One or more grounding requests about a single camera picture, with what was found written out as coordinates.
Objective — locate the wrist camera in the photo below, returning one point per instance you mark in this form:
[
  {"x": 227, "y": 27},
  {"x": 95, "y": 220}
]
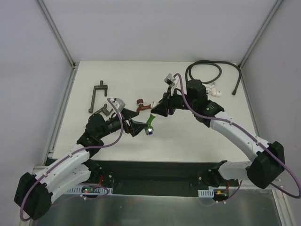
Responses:
[
  {"x": 172, "y": 82},
  {"x": 117, "y": 104}
]

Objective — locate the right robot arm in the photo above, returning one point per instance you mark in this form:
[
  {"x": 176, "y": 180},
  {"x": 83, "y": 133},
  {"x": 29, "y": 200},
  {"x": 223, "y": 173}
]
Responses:
[{"x": 265, "y": 159}]

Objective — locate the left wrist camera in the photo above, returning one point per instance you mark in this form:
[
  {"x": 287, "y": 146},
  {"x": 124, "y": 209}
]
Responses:
[{"x": 117, "y": 104}]

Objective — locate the white faucet with blue cap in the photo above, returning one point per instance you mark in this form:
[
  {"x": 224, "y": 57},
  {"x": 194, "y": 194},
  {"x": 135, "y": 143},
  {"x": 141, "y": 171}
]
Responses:
[{"x": 211, "y": 90}]

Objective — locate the white elbow pipe fitting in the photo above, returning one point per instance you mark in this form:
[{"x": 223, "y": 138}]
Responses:
[{"x": 153, "y": 104}]

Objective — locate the brown plastic faucet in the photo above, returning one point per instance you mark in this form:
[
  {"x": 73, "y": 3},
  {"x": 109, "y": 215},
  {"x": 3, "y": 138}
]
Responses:
[{"x": 142, "y": 106}]

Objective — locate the aluminium frame rail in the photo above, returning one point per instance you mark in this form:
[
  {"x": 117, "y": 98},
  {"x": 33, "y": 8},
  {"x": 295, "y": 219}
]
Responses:
[{"x": 38, "y": 168}]

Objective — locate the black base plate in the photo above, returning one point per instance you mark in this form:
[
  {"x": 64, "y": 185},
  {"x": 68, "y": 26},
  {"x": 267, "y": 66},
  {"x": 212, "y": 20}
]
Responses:
[{"x": 183, "y": 179}]

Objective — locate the green plastic faucet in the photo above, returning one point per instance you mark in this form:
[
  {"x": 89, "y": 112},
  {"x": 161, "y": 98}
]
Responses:
[{"x": 149, "y": 129}]

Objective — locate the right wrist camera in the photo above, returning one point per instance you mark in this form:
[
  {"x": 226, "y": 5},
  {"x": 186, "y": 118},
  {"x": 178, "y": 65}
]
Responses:
[{"x": 172, "y": 82}]

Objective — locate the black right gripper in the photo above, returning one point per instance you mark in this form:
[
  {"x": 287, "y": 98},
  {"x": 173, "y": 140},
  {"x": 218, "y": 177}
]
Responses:
[{"x": 168, "y": 103}]

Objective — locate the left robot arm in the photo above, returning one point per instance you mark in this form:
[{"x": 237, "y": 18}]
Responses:
[{"x": 37, "y": 192}]

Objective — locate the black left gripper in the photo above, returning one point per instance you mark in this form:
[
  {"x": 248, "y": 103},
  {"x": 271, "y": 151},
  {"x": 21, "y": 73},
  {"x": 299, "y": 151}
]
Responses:
[{"x": 127, "y": 122}]

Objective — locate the grey metal faucet fixture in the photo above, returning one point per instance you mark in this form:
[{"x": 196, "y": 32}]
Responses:
[{"x": 104, "y": 110}]

